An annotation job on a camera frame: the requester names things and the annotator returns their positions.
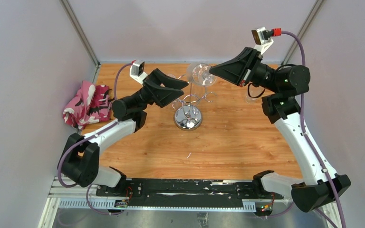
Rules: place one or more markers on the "chrome wine glass rack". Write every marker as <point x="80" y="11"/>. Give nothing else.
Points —
<point x="187" y="115"/>

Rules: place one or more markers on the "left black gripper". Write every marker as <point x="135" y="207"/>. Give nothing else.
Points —
<point x="160" y="96"/>

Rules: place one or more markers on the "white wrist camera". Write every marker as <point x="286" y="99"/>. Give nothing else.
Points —
<point x="262" y="39"/>
<point x="137" y="72"/>

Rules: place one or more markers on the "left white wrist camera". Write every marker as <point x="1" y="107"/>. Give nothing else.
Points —
<point x="137" y="72"/>

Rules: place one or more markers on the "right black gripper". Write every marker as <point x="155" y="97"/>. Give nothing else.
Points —
<point x="240" y="70"/>

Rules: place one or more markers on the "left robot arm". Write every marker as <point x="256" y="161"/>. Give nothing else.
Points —
<point x="79" y="163"/>

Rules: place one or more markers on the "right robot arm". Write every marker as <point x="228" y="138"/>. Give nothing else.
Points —
<point x="320" y="184"/>

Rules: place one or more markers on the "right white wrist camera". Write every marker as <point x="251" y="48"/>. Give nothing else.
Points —
<point x="262" y="39"/>

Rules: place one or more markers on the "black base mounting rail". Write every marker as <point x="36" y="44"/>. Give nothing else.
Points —
<point x="188" y="194"/>

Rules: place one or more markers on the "pink camouflage cloth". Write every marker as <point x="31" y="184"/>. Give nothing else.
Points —
<point x="90" y="105"/>

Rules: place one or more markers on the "aluminium frame post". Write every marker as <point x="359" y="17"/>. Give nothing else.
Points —
<point x="77" y="27"/>
<point x="318" y="4"/>

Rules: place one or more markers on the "left aluminium frame post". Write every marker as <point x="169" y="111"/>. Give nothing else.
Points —
<point x="77" y="27"/>

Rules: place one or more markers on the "right aluminium frame post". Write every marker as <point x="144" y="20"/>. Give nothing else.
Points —
<point x="318" y="4"/>

